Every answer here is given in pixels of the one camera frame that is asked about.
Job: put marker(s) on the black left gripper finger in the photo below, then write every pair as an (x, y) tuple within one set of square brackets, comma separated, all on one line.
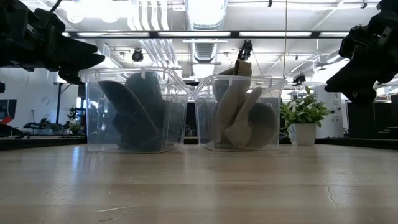
[(68, 48), (79, 70)]

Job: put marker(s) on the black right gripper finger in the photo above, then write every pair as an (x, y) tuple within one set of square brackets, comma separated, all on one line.
[(360, 77), (362, 98)]

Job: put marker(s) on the black baseball cap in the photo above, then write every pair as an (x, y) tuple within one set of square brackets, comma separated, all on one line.
[(124, 105), (155, 102)]

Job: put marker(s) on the khaki baseball cap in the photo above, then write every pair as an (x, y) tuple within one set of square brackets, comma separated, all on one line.
[(231, 99), (261, 124)]

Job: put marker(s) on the black monitor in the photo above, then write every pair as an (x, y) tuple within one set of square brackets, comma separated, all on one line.
[(360, 119)]

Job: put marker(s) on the white cabinet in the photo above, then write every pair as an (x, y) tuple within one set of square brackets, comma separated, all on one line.
[(331, 118)]

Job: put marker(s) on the small background plant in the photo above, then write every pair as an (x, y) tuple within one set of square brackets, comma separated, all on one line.
[(75, 127)]

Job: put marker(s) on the black ceiling spotlight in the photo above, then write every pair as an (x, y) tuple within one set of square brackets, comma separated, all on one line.
[(137, 56), (299, 79)]

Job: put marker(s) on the clear plastic bin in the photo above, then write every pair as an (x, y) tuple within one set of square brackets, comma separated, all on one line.
[(203, 102), (93, 130)]

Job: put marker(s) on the green potted plant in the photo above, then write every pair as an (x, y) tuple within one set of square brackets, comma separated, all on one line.
[(304, 132)]

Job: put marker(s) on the white ceiling pipes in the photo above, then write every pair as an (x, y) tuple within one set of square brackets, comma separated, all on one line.
[(152, 18)]

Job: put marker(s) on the black vertical post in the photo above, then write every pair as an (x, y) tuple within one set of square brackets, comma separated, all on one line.
[(58, 102)]

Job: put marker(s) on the dark wall screen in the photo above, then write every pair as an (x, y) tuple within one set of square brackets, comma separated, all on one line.
[(7, 110)]

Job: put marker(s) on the black aluminium table frame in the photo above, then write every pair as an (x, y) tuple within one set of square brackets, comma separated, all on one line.
[(31, 141)]

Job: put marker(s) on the black ceiling camera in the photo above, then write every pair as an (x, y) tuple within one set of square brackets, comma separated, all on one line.
[(245, 48)]

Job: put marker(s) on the silver ventilation duct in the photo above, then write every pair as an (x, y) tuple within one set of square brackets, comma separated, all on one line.
[(205, 18)]

